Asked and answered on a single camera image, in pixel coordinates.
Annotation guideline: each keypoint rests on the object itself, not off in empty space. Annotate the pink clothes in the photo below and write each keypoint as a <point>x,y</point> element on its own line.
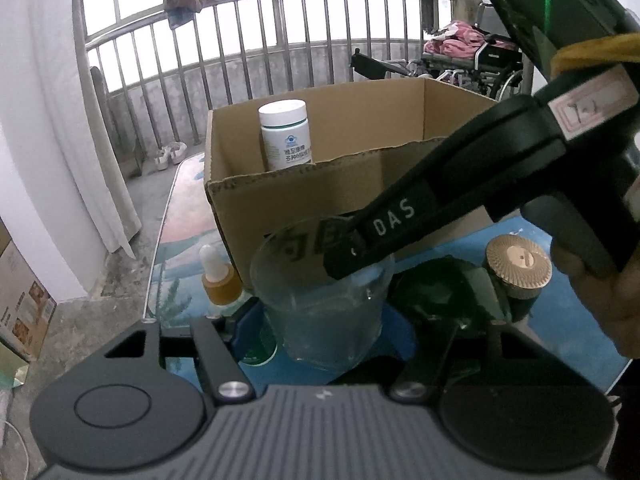
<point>455,40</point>

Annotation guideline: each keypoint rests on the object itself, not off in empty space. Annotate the brown cardboard box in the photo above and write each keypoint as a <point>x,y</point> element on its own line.
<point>300,195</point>

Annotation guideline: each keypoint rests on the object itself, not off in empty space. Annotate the dark green round container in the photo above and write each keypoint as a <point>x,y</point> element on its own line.
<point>260,351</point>

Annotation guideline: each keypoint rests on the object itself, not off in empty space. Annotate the printed cardboard carton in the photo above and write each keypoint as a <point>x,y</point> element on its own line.
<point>25,300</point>

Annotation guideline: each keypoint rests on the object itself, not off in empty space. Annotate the clear plastic cup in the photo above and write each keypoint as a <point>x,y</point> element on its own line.
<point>320,320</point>

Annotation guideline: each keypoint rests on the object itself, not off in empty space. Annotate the person's right hand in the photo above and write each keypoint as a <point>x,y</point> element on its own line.
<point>615,310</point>

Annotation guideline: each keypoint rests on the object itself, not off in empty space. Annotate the white shoe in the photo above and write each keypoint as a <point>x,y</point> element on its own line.
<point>161,159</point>
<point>178,152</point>

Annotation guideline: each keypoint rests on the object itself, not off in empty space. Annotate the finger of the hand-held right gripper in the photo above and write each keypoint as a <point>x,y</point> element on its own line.
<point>370,240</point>

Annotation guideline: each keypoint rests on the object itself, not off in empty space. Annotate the white curtain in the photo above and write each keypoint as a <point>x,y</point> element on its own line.
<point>75,160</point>

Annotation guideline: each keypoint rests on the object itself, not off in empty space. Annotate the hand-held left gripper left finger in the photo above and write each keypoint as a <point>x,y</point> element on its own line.
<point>245,332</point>

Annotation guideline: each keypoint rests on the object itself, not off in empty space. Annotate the dark green glass jar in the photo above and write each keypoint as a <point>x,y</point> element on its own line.
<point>440,285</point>

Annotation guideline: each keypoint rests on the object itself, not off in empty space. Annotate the metal balcony railing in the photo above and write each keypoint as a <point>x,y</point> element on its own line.
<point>240,60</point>

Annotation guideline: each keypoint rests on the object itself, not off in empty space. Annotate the wheelchair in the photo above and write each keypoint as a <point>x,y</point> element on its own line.
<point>495,57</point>

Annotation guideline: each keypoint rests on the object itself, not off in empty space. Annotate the amber dropper bottle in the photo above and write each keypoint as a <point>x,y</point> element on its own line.
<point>222,287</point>

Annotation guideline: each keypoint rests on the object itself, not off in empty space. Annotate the white pill bottle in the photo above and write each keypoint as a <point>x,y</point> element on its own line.
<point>285,135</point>

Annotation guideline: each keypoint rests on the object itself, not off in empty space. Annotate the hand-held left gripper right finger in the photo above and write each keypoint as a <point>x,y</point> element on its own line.
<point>405,337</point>

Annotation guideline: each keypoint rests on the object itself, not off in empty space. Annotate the jar with gold ribbed lid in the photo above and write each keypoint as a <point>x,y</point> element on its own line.
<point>520,262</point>

